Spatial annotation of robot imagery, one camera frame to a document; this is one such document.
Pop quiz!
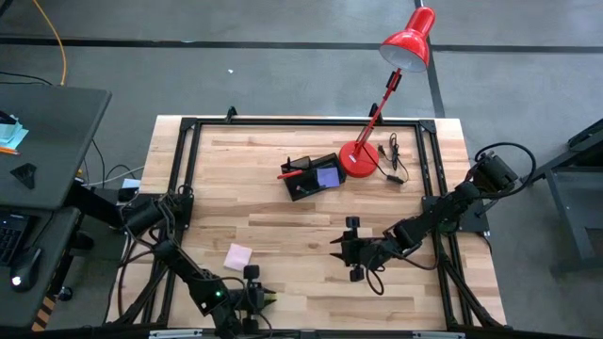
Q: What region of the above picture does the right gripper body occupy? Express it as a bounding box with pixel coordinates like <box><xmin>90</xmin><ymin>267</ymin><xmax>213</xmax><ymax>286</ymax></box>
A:
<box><xmin>343</xmin><ymin>215</ymin><xmax>395</xmax><ymax>283</ymax></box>

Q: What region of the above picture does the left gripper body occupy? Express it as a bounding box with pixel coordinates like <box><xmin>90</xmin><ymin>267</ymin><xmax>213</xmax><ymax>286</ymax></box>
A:
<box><xmin>233</xmin><ymin>264</ymin><xmax>265</xmax><ymax>334</ymax></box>

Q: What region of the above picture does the pink sticky note pad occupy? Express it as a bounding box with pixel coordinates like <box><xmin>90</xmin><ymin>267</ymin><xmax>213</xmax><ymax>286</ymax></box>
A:
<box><xmin>222</xmin><ymin>243</ymin><xmax>253</xmax><ymax>273</ymax></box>

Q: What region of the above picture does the black mesh desk organizer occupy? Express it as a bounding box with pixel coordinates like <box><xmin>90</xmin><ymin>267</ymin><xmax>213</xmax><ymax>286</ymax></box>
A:
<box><xmin>280</xmin><ymin>153</ymin><xmax>348</xmax><ymax>202</ymax></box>

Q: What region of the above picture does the purple sticky note pad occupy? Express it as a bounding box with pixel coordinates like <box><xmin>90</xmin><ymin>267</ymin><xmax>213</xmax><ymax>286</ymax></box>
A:
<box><xmin>316</xmin><ymin>167</ymin><xmax>341</xmax><ymax>188</ymax></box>

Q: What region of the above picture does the red desk lamp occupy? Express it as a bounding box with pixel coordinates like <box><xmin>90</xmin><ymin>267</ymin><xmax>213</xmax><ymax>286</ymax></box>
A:
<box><xmin>337</xmin><ymin>6</ymin><xmax>437</xmax><ymax>179</ymax></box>

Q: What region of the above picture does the black keyboard tray desk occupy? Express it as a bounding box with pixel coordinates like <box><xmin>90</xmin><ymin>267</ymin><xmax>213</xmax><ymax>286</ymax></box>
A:
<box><xmin>0</xmin><ymin>206</ymin><xmax>81</xmax><ymax>331</ymax></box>

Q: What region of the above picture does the dark metal cart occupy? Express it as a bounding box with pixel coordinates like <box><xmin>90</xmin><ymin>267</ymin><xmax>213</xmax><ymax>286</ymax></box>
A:
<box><xmin>519</xmin><ymin>117</ymin><xmax>603</xmax><ymax>277</ymax></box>

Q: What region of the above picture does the yellow black hazard tape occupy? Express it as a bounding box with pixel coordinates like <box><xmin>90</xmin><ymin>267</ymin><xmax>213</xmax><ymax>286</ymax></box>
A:
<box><xmin>31</xmin><ymin>294</ymin><xmax>57</xmax><ymax>333</ymax></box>

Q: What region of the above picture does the black computer mouse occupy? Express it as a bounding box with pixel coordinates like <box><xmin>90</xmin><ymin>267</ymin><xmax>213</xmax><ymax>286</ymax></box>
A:
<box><xmin>9</xmin><ymin>248</ymin><xmax>42</xmax><ymax>293</ymax></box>

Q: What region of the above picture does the black side desk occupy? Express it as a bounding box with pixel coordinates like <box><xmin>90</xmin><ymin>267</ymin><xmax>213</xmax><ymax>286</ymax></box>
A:
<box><xmin>0</xmin><ymin>84</ymin><xmax>113</xmax><ymax>211</ymax></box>

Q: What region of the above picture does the black keyboard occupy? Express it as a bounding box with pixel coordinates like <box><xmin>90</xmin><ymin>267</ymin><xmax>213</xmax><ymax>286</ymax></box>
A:
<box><xmin>0</xmin><ymin>214</ymin><xmax>27</xmax><ymax>267</ymax></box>

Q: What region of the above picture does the black triangular stand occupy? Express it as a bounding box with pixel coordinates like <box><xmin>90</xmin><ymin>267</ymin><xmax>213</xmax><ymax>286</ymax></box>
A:
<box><xmin>9</xmin><ymin>163</ymin><xmax>38</xmax><ymax>190</ymax></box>

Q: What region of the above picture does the pale blue paper stack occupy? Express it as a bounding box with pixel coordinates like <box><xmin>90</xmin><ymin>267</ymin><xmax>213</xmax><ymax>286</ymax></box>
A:
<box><xmin>0</xmin><ymin>112</ymin><xmax>29</xmax><ymax>152</ymax></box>

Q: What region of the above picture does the black lamp cable with switch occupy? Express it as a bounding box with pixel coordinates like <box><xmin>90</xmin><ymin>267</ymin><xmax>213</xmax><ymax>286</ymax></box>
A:
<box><xmin>376</xmin><ymin>132</ymin><xmax>411</xmax><ymax>186</ymax></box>

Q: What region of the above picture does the silver mounting bracket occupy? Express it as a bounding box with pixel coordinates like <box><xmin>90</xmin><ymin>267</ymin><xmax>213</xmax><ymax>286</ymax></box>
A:
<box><xmin>413</xmin><ymin>331</ymin><xmax>465</xmax><ymax>339</ymax></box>
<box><xmin>149</xmin><ymin>329</ymin><xmax>204</xmax><ymax>339</ymax></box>

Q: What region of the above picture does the black aluminium table frame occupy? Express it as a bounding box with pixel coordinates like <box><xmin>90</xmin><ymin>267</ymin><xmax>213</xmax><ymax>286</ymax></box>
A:
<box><xmin>106</xmin><ymin>105</ymin><xmax>508</xmax><ymax>331</ymax></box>

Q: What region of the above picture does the yellow hanging cable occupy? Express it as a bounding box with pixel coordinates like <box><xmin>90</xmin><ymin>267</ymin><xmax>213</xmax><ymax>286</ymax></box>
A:
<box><xmin>31</xmin><ymin>0</ymin><xmax>67</xmax><ymax>87</ymax></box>

